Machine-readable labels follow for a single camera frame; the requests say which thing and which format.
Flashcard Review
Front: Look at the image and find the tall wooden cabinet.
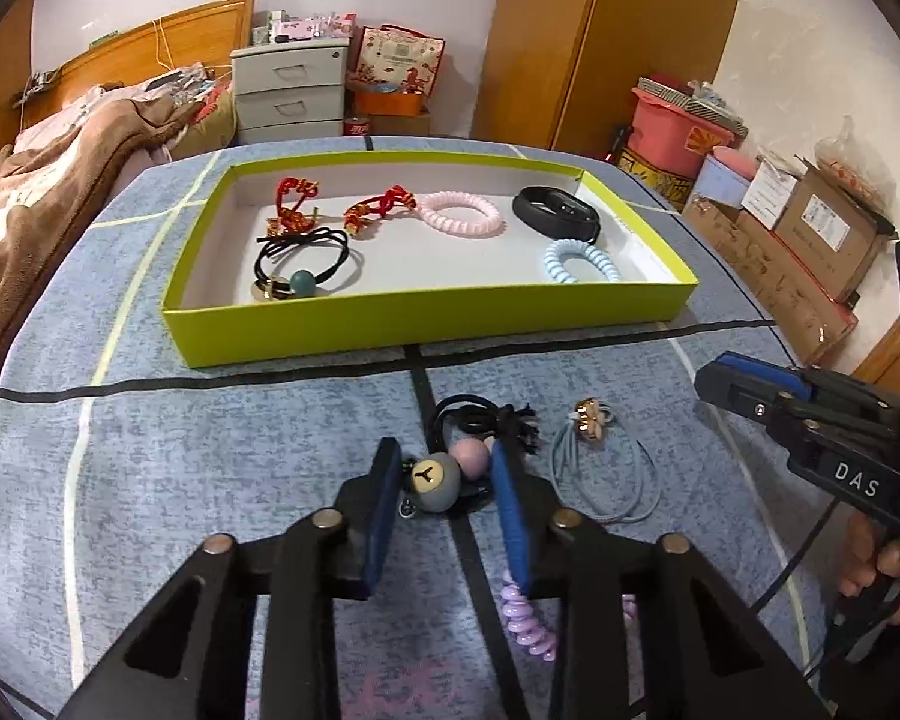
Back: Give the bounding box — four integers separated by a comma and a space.
0, 0, 38, 181

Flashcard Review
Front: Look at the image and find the pink plastic bin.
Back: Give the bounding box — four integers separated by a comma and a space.
629, 86, 737, 179

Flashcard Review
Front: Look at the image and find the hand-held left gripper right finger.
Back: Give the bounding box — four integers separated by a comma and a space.
491, 439, 833, 720

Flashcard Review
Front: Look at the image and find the clear plastic bag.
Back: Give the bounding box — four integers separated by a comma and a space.
816, 115, 880, 190

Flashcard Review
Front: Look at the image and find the pink box on nightstand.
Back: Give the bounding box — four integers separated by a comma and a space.
268, 11, 359, 44

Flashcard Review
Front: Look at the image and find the brown plush blanket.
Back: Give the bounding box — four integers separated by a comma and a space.
0, 94, 205, 432

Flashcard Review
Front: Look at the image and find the grey drawer nightstand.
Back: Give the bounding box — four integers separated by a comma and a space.
229, 40, 347, 146

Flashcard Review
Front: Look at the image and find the light blue spiral hair tie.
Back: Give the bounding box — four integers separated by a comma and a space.
541, 238, 623, 285

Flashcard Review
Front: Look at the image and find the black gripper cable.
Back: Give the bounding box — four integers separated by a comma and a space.
746, 499, 841, 695

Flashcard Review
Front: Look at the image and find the orange box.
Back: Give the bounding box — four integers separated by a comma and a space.
352, 85, 430, 118

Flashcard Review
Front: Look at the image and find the purple spiral hair tie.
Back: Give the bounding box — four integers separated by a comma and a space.
498, 568, 638, 665

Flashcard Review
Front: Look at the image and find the black hair tie bear charm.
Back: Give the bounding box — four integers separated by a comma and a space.
396, 393, 542, 523

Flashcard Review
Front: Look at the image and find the black hair tie teal bead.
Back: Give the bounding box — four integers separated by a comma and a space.
251, 228, 365, 303

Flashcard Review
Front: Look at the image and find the red braided rope bracelet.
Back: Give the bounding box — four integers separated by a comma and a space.
342, 184, 422, 236

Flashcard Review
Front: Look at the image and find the open brown cardboard box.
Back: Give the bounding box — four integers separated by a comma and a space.
775, 163, 899, 302

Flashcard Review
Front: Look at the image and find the red woven heart bracelet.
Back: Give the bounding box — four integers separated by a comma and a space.
265, 178, 324, 238

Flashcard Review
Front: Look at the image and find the yellow-green cardboard box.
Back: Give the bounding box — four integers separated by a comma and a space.
160, 151, 701, 369

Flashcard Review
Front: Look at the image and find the grey hair tie gold flower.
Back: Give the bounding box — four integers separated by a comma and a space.
550, 397, 663, 525

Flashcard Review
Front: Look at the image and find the pink spiral hair tie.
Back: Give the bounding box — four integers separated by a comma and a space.
417, 190, 508, 240

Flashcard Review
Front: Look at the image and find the large wooden wardrobe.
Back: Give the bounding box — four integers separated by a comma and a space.
470, 0, 752, 164

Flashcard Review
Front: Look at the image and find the black fitness band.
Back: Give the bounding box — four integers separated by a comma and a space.
511, 185, 603, 245

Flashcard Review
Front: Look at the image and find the small white carton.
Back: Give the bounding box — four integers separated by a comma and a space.
741, 156, 801, 231

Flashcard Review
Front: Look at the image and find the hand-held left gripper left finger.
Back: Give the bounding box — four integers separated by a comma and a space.
60, 437, 404, 720

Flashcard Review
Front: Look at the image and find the wooden headboard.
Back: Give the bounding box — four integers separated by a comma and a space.
11, 0, 258, 145

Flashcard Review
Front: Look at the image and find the pale blue pink box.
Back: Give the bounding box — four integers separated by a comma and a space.
694, 149, 760, 209

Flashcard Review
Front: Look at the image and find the long flat cardboard box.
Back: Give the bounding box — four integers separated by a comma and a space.
681, 193, 861, 370

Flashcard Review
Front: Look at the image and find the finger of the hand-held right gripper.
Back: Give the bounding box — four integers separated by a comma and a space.
694, 362, 796, 437
718, 352, 817, 404

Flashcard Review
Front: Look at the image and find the red white gift bag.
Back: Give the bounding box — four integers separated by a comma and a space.
346, 24, 446, 100

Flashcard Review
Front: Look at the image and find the yellow patterned box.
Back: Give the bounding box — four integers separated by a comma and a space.
616, 148, 696, 201

